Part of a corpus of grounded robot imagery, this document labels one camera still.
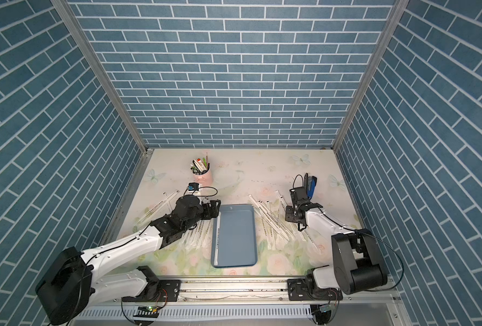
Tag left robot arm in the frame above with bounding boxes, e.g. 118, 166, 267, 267
35, 195, 221, 325

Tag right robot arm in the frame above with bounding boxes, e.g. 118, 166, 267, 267
285, 187, 389, 300

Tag right pile wrapped straws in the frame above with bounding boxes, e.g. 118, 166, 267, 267
248, 190, 321, 253

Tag pile wrapped straws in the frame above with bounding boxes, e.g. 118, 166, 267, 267
248, 190, 321, 253
178, 220, 213, 250

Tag left pile wrapped straws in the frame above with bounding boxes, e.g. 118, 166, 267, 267
178, 220, 213, 250

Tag blue plastic storage tray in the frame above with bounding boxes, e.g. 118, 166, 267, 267
211, 204, 257, 268

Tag pink pen cup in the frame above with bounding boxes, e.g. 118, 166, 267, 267
194, 169, 213, 186

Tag black and blue stapler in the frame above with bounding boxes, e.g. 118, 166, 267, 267
303, 173, 317, 200

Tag green circuit board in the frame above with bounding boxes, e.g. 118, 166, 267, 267
133, 306, 159, 319

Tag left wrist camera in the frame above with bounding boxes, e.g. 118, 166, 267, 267
185, 182, 201, 196

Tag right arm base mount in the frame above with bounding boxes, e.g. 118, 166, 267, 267
287, 277, 343, 302

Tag aluminium front rail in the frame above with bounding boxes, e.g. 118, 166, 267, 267
77, 276, 401, 306

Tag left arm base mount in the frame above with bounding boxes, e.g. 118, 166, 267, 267
122, 279, 181, 304

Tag white slotted cable duct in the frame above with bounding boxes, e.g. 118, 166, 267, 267
75, 304, 312, 322

